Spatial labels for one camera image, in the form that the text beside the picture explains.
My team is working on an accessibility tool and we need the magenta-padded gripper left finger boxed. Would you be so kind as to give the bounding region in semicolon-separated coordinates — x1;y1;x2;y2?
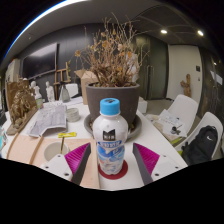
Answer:
42;142;92;185

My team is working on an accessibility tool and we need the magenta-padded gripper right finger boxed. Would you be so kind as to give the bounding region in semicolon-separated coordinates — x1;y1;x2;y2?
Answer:
132;143;183;186

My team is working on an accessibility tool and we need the blue-capped white drink bottle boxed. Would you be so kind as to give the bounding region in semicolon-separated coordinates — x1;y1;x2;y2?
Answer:
92;97;129;176

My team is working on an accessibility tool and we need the wooden stirring stick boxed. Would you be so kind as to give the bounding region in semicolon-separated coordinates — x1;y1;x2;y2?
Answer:
59;134;66;155

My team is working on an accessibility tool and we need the green seat cushion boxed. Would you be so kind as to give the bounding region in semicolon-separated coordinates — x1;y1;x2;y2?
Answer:
171;136;184;146

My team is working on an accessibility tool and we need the beige mat with wooden strips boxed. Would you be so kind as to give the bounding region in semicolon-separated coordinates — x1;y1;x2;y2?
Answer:
5;133;101;189

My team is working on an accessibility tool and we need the black backpack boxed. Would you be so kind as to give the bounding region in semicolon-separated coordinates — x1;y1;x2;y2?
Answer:
181;125;219;166

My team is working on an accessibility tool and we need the flat round red coaster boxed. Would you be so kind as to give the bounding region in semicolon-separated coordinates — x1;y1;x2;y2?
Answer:
97;159;129;181

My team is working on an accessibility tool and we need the stack of papers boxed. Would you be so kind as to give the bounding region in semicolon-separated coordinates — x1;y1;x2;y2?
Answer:
153;109;184;136

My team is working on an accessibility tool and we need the small white bowl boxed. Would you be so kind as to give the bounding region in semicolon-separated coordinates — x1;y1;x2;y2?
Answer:
65;107;81;123

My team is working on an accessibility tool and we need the colourful book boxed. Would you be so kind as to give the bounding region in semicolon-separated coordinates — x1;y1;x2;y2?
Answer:
0;125;8;151

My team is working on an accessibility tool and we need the brown relief sculpture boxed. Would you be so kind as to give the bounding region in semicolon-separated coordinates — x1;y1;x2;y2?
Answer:
5;78;38;136

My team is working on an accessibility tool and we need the clear bottle with green label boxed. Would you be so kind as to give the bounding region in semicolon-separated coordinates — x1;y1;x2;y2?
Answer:
33;85;44;109

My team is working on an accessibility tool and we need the dark glass flask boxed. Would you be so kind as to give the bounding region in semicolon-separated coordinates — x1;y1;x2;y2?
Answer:
59;84;71;103

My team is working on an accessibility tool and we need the small white figurine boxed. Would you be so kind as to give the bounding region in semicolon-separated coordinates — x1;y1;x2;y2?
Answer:
45;80;56;103

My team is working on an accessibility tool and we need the wooden figure sculpture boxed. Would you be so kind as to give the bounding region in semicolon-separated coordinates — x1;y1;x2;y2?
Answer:
180;73;193;98

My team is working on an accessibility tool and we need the wooden easel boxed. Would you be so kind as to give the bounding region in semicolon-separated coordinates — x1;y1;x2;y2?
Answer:
53;61;73;101

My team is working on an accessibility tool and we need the cardboard box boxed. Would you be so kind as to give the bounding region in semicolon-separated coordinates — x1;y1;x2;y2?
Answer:
73;68;99;106

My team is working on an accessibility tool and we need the dried plant in grey pot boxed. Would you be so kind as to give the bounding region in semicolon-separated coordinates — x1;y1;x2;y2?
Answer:
74;14;150;131

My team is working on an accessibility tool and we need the white cabinet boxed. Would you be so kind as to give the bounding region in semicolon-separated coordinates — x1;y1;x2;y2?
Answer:
3;59;21;84

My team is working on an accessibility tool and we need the long ceiling light strip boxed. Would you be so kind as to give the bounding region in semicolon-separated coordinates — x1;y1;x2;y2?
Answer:
3;0;88;59

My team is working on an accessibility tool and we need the white pedestal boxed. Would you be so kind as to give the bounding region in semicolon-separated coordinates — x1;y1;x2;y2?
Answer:
137;96;148;114

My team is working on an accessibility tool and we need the black wall screen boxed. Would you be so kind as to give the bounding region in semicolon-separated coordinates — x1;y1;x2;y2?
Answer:
20;42;58;80

